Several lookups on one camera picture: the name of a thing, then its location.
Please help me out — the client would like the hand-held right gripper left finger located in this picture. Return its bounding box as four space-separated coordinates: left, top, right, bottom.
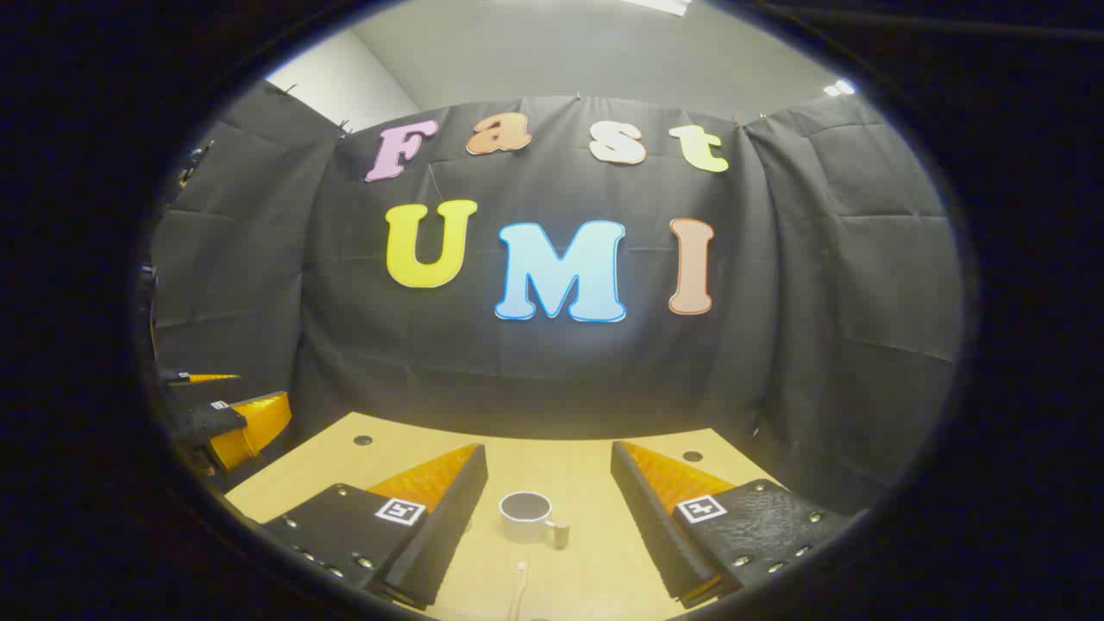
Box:
259 442 489 610

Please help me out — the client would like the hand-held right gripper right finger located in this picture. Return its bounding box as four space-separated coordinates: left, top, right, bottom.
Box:
610 440 856 610

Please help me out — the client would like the white cup with wooden handle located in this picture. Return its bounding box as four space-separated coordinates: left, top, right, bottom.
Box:
499 491 571 550

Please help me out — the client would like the beige toothbrush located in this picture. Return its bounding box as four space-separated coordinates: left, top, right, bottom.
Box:
507 560 530 621

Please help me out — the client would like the light wooden desktop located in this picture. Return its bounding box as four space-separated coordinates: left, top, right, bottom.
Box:
224 411 781 621

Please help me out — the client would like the black backdrop cloth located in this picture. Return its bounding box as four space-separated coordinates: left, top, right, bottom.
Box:
151 82 964 518

